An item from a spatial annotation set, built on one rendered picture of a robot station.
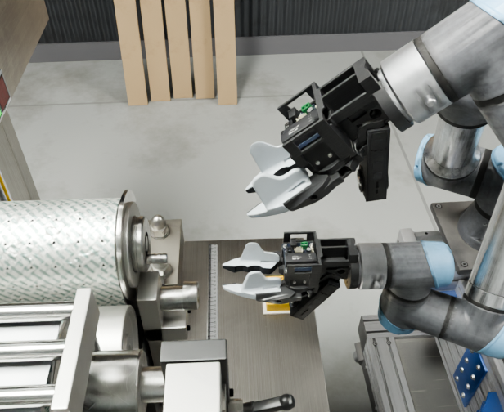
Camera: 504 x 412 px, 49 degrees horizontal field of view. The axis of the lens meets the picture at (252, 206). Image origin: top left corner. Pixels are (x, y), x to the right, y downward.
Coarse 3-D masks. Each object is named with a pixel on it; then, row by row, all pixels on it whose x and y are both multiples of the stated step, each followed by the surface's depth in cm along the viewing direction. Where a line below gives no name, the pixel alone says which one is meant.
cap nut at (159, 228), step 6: (156, 216) 103; (162, 216) 104; (156, 222) 103; (162, 222) 103; (150, 228) 105; (156, 228) 103; (162, 228) 104; (168, 228) 106; (156, 234) 104; (162, 234) 104; (168, 234) 105
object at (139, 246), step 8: (144, 216) 75; (136, 224) 72; (144, 224) 73; (136, 232) 71; (144, 232) 73; (136, 240) 71; (144, 240) 73; (136, 248) 71; (144, 248) 73; (136, 256) 71; (144, 256) 72; (136, 264) 72; (144, 264) 72
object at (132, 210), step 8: (128, 208) 71; (136, 208) 76; (128, 216) 70; (136, 216) 76; (128, 224) 70; (128, 232) 70; (128, 240) 70; (128, 248) 70; (128, 256) 70; (128, 264) 69; (128, 272) 70; (136, 272) 75; (128, 280) 71; (136, 280) 74
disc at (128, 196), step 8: (128, 192) 74; (120, 200) 70; (128, 200) 74; (120, 208) 69; (120, 216) 68; (120, 224) 68; (120, 232) 68; (120, 240) 68; (120, 248) 67; (120, 256) 67; (120, 264) 68; (120, 272) 68; (120, 280) 68; (128, 288) 72; (136, 288) 77; (128, 296) 72
